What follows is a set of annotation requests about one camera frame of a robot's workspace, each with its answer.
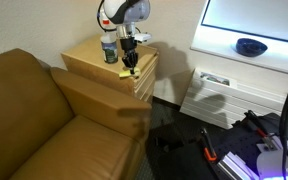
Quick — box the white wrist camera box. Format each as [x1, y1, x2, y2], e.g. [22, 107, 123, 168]
[135, 31, 153, 43]

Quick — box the black clamp with red handle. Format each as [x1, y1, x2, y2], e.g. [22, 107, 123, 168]
[243, 109, 275, 151]

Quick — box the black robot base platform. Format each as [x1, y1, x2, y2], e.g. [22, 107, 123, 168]
[147, 112, 288, 180]

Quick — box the dark blue bowl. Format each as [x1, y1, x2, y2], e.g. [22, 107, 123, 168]
[235, 37, 268, 58]

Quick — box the yellow sponge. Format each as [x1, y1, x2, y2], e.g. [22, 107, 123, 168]
[118, 67, 142, 80]

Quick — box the white table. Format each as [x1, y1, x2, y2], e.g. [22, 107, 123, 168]
[190, 0, 288, 78]

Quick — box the window with dark frame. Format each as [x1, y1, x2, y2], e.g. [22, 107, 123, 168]
[201, 0, 288, 47]

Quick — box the long aluminium extrusion rail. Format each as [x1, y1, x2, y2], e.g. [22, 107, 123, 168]
[217, 151, 262, 180]

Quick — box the spray bottle with red trigger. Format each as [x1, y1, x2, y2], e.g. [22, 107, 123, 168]
[99, 9, 119, 65]

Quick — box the white thermostat knob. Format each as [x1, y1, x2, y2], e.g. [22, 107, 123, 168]
[191, 79, 202, 90]

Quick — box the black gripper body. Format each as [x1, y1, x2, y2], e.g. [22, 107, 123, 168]
[119, 37, 139, 60]

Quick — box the black clamp with orange handle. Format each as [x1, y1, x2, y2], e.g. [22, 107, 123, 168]
[200, 127, 218, 163]

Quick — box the light wooden dresser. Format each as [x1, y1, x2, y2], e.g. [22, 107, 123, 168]
[61, 34, 160, 104]

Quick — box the brown leather sofa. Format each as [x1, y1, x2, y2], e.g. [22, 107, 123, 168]
[0, 48, 153, 180]

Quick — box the short aluminium extrusion rail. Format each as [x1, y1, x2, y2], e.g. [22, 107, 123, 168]
[256, 132, 288, 153]

